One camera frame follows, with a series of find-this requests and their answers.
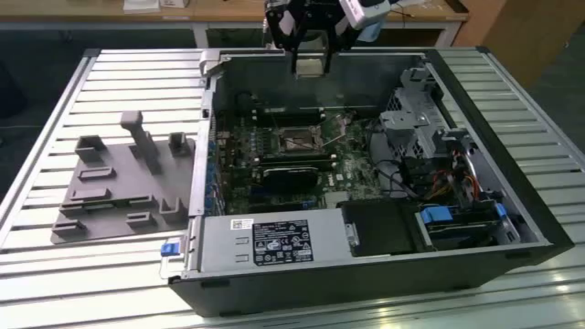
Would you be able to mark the black open PC case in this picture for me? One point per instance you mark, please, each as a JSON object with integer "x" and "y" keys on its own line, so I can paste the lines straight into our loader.
{"x": 320, "y": 291}

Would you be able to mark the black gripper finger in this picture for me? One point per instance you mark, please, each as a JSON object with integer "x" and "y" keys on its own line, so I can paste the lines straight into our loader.
{"x": 295, "y": 61}
{"x": 331, "y": 51}

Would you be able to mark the hard disk in blue carrier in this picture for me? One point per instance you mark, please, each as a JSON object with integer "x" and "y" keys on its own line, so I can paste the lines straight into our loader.
{"x": 436, "y": 216}

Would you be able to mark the gray parts rack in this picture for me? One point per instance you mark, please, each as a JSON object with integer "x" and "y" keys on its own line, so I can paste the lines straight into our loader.
{"x": 119, "y": 192}

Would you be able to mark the metal disk bay cage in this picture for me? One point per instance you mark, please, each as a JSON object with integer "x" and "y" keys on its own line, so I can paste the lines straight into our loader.
{"x": 411, "y": 127}

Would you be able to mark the blue case latch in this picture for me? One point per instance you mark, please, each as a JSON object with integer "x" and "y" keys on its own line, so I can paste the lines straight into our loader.
{"x": 170, "y": 248}

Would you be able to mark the black drive box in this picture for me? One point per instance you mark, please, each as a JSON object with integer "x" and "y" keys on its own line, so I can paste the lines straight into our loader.
{"x": 379, "y": 228}

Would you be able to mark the black RAM stick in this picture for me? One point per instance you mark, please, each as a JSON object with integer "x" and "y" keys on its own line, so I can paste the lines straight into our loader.
{"x": 295, "y": 156}
{"x": 295, "y": 161}

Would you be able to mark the CPU socket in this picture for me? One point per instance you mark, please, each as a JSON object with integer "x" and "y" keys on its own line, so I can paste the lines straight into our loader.
{"x": 298, "y": 140}

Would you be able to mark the wooden desk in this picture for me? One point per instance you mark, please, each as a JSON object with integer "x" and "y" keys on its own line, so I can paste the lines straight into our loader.
{"x": 69, "y": 13}

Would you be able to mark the green motherboard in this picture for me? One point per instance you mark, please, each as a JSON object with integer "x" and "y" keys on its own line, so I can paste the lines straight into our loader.
{"x": 356, "y": 171}

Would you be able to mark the silver power supply unit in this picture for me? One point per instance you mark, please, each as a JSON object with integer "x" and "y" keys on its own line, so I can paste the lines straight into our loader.
{"x": 219, "y": 240}

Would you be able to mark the wooden cabinet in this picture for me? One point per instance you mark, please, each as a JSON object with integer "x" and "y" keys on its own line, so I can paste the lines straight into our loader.
{"x": 535, "y": 34}

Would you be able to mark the black graphics card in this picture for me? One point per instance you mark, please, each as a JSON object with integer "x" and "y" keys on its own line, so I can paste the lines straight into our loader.
{"x": 288, "y": 176}

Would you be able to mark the silver chipset heatsink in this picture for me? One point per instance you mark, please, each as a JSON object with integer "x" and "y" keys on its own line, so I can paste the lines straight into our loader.
{"x": 336, "y": 198}

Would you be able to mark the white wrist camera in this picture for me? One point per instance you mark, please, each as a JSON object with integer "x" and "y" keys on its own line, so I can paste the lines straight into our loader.
{"x": 363, "y": 10}

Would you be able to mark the small white box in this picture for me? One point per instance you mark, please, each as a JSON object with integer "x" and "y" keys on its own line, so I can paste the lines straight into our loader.
{"x": 177, "y": 2}

